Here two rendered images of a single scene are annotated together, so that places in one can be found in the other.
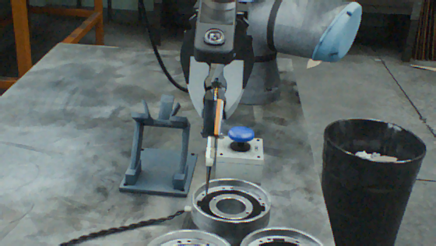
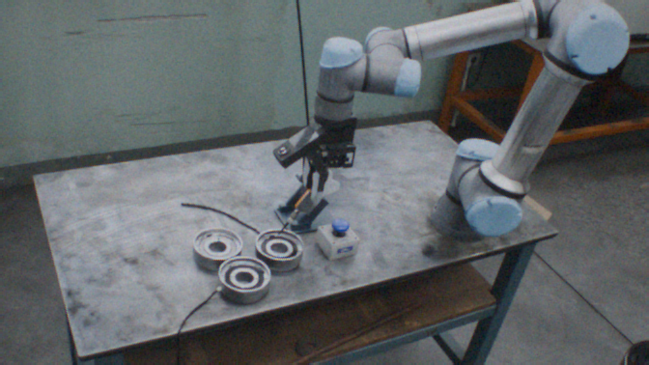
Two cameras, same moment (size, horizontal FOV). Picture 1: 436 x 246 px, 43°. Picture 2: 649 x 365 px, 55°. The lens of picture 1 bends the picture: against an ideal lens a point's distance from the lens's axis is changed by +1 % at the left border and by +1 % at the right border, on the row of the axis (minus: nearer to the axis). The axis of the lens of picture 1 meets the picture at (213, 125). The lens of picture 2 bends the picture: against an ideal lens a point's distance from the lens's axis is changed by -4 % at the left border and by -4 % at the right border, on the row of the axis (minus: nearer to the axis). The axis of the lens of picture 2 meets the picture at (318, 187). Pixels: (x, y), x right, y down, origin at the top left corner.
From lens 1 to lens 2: 1.09 m
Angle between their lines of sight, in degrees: 49
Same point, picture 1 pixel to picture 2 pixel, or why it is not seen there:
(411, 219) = not seen: outside the picture
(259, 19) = (459, 172)
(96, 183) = (273, 200)
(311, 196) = (337, 285)
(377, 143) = not seen: outside the picture
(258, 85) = (448, 220)
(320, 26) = (470, 199)
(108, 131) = not seen: hidden behind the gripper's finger
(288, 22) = (465, 184)
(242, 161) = (325, 238)
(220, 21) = (295, 145)
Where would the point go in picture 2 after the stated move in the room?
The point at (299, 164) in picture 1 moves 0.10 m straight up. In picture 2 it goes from (373, 272) to (381, 238)
